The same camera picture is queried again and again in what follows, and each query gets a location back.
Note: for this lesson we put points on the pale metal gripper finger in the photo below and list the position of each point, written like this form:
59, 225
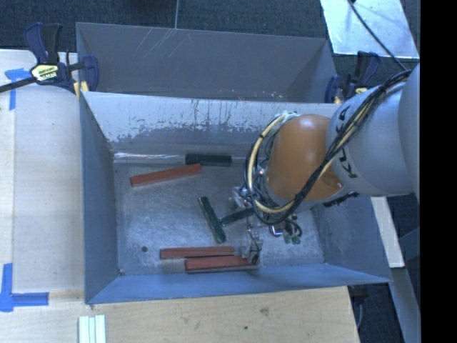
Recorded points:
255, 243
240, 197

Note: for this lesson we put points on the dark green flat block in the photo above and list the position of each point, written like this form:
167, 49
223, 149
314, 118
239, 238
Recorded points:
233, 217
209, 159
213, 220

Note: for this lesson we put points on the red-brown flat block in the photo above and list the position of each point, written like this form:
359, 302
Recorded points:
196, 252
166, 175
218, 263

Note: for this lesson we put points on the grey metal bin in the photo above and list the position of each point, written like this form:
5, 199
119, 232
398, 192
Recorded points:
171, 209

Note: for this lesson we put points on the pale wood flat board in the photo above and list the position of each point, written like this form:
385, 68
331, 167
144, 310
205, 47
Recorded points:
46, 191

